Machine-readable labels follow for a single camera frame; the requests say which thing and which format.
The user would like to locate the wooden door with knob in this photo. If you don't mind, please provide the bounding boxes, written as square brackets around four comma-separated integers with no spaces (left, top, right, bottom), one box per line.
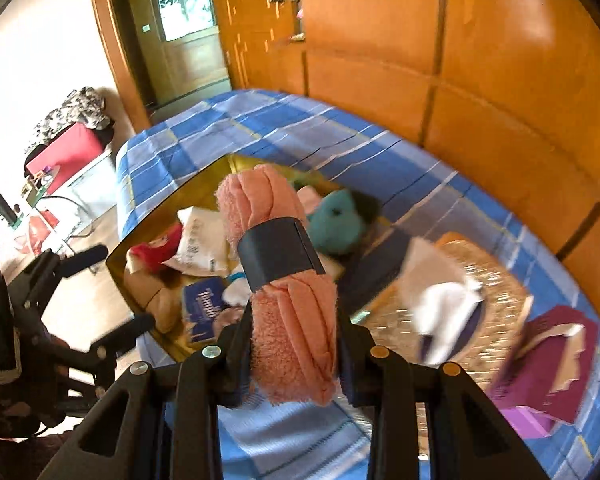
[206,0,308,97]

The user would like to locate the ornate gold tissue box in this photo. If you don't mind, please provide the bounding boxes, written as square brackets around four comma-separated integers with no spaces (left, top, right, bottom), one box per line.
[350,231,536,461]

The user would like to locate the white sock with blue stripe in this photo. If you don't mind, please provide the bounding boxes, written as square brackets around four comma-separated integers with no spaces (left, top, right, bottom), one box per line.
[222,272,251,308]

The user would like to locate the glass panel door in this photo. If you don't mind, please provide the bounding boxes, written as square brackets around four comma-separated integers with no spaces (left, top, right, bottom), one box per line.
[130,0,231,106]

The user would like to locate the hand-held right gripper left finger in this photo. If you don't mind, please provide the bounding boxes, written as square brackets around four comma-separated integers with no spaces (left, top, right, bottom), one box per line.
[37,305,255,480]

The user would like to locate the pink towel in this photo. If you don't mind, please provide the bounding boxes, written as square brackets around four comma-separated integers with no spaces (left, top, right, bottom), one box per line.
[215,162,340,407]

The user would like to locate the purple cardboard box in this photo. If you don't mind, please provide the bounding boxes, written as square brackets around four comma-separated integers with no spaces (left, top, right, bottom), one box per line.
[487,304,600,438]

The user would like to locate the blue plush toy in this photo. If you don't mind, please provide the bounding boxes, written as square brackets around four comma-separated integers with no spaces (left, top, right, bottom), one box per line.
[307,189,381,256]

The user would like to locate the blue plaid bed sheet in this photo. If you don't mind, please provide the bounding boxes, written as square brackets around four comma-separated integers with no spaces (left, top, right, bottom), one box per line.
[115,89,600,480]

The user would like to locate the beige cloth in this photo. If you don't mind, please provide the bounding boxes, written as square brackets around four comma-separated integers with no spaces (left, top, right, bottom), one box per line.
[124,267,186,336]

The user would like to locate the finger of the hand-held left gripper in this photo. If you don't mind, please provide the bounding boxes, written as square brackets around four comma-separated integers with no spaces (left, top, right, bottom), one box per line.
[45,314,156,411]
[10,244,109,311]

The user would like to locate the black and white patterned cloth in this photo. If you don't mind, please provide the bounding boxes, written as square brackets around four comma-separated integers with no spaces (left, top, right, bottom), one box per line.
[25,86,113,153]

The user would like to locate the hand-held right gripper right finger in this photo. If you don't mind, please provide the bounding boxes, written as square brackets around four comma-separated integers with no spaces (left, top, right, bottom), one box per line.
[335,310,551,480]

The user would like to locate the wooden wardrobe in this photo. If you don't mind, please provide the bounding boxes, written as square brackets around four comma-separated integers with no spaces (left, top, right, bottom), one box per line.
[295,0,600,311]

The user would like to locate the blue tissue packet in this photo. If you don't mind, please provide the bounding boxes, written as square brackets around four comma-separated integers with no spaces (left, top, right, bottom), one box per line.
[182,280,226,345]

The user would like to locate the gold metal tray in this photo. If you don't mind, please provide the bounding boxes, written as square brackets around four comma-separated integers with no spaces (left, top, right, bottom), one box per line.
[105,152,416,361]

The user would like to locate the black desk device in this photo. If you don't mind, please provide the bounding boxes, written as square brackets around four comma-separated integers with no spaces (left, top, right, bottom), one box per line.
[0,186,20,232]

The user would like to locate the white tissue pack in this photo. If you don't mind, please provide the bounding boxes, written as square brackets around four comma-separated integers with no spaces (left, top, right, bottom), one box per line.
[161,205,231,277]

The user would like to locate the red storage box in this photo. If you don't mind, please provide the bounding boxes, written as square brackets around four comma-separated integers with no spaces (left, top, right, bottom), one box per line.
[25,122,106,196]

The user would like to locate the red knitted sock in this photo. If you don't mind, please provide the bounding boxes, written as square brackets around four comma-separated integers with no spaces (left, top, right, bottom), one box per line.
[125,222,186,276]

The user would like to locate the white tissue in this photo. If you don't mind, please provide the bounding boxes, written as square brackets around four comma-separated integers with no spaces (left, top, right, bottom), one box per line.
[395,237,485,367]

